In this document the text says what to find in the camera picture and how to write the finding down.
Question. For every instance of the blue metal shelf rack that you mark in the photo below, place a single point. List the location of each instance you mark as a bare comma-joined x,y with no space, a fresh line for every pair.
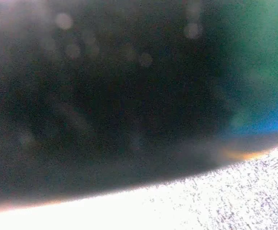
268,122

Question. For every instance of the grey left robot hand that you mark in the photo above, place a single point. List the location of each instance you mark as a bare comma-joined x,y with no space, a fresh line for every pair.
105,104

